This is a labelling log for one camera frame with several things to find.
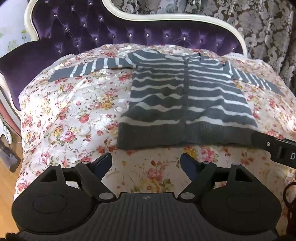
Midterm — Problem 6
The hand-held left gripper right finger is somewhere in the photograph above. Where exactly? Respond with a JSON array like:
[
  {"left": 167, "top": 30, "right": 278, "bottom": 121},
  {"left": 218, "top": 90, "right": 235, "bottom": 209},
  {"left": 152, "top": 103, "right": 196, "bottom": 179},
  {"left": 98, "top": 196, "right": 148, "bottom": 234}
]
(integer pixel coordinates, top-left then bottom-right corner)
[{"left": 178, "top": 152, "right": 255, "bottom": 202}]

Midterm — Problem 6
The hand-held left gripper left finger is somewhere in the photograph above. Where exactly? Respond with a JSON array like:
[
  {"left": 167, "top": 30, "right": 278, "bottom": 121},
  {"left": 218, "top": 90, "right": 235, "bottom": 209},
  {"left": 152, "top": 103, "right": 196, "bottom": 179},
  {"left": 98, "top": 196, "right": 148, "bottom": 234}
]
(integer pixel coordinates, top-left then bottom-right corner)
[{"left": 38, "top": 152, "right": 117, "bottom": 202}]

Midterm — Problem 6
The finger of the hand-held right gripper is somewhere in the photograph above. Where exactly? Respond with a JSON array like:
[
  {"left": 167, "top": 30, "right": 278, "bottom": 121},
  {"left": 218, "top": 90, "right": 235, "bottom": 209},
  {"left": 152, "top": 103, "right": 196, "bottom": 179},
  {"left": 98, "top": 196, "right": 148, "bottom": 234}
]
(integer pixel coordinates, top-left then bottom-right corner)
[{"left": 251, "top": 131, "right": 277, "bottom": 154}]

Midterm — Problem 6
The grey white striped sweater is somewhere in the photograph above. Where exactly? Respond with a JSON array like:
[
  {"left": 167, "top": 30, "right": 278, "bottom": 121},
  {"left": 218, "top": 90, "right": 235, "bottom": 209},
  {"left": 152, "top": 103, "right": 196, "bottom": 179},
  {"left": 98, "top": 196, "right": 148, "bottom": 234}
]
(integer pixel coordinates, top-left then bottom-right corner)
[{"left": 48, "top": 49, "right": 286, "bottom": 151}]

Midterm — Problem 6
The floral quilted bedspread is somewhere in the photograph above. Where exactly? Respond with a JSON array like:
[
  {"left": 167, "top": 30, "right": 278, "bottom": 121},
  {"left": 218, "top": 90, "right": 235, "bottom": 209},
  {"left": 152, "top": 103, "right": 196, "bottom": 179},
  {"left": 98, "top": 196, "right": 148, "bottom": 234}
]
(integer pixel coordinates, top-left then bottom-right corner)
[{"left": 13, "top": 43, "right": 296, "bottom": 202}]

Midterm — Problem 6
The dark object on floor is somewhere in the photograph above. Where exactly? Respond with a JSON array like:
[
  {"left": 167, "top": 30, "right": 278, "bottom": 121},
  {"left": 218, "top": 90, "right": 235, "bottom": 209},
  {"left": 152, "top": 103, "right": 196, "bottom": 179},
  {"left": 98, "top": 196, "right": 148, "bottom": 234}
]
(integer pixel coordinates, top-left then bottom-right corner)
[{"left": 0, "top": 136, "right": 22, "bottom": 173}]

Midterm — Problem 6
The grey damask curtain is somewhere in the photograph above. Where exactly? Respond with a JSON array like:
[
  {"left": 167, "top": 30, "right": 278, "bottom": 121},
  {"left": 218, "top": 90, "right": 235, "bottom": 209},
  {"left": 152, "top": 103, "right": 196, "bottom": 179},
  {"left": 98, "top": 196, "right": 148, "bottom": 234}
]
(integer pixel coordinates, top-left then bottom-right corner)
[{"left": 110, "top": 0, "right": 296, "bottom": 90}]

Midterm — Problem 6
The purple tufted headboard white frame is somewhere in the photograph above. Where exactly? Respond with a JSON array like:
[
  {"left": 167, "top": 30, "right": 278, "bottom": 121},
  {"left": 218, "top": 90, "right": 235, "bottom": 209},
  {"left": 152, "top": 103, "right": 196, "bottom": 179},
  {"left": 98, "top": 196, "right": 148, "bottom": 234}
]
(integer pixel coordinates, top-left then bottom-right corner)
[{"left": 0, "top": 0, "right": 250, "bottom": 110}]

